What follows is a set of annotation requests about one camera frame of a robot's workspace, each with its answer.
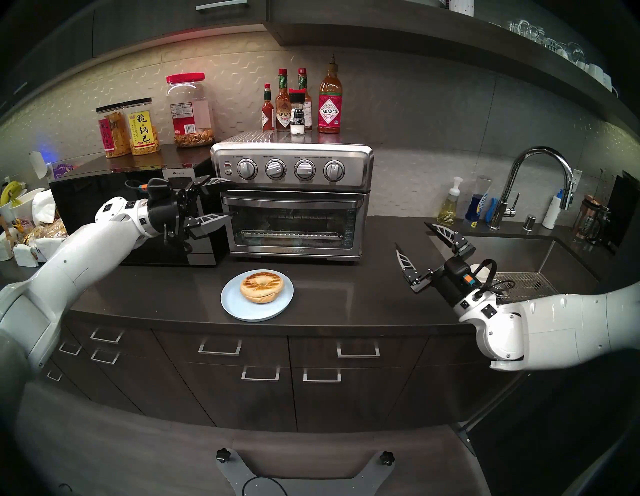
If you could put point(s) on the black cap salt shaker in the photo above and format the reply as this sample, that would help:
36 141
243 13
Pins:
297 117

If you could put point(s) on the small red Tabasco bottle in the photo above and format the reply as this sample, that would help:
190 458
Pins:
268 115

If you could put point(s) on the dark wall shelf unit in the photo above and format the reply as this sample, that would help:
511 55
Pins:
380 30

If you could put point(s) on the yellow label snack jar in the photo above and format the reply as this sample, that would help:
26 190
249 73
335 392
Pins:
144 130

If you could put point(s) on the red label snack jar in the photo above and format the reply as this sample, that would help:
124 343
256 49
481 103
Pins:
111 134

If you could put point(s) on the black silver microwave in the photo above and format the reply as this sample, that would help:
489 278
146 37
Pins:
100 187

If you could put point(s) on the white bottle blue cap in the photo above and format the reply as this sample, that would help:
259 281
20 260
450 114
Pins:
552 215

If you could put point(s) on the chrome gooseneck faucet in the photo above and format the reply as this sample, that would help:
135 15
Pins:
496 220

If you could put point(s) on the glass french press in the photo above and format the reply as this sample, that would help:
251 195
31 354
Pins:
587 222

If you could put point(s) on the light blue plate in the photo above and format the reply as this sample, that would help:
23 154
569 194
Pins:
240 309

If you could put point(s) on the clear bag of bread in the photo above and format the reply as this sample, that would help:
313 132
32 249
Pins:
47 230

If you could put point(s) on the white paper roll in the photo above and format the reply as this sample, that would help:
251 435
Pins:
39 165

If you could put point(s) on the toasted bagel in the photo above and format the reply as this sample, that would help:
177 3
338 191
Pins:
261 286

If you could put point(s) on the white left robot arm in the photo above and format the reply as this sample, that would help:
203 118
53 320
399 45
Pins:
65 270

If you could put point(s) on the large orange Tabasco bottle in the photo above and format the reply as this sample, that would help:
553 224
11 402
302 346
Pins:
330 112

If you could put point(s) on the white box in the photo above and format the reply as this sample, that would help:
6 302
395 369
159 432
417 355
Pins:
5 247

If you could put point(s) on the white paper bag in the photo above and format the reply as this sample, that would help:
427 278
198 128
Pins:
44 207

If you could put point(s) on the white container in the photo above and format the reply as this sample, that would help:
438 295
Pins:
25 255

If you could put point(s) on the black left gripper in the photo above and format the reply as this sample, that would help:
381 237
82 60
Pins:
165 212

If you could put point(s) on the clear drinking glass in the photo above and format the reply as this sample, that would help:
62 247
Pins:
538 35
575 52
518 27

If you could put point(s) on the yellow liquid soap dispenser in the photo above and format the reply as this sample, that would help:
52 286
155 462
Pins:
449 210

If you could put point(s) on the white dotted cup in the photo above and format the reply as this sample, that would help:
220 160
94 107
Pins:
461 6

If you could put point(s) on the green neck sauce bottle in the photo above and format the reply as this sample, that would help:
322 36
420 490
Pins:
303 79

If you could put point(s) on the white mug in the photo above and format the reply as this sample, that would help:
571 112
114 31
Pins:
585 67
600 80

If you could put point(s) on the stainless steel toaster oven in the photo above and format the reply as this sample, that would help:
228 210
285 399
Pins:
290 152

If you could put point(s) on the white bowl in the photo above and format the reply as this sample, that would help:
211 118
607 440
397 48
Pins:
25 205

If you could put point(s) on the stainless steel sink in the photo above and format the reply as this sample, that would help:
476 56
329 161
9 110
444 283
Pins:
520 252

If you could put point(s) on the purple snack packet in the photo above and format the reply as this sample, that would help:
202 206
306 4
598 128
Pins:
65 170

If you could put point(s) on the chrome sink fitting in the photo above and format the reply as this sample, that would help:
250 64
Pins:
529 223

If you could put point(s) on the blue dish soap bottle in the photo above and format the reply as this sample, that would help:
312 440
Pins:
475 210

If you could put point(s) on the metal sink grid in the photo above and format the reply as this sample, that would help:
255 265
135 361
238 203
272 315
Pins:
542 292

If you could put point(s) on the grey wall cabinet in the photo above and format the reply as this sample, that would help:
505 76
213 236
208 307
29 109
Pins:
150 22

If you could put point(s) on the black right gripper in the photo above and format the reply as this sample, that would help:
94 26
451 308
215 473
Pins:
460 282

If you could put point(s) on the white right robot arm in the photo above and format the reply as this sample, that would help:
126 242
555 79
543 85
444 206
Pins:
565 330

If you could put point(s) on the black bracket knob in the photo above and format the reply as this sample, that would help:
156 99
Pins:
223 455
386 457

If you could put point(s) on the dark wood base cabinet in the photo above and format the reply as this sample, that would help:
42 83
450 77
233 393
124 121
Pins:
260 405

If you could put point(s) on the black countertop appliance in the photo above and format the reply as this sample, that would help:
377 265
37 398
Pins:
625 212

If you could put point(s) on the grey robot base bracket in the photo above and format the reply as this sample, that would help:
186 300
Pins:
305 485

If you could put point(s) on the red lid clear snack jar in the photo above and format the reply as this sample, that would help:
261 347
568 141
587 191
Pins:
190 115

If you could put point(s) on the yellow bananas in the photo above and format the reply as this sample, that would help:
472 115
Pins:
11 191

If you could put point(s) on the brown sauce Tabasco bottle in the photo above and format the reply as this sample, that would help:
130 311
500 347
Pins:
283 115

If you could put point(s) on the silver oven knob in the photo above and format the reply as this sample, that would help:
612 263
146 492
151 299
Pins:
304 170
334 171
275 169
247 169

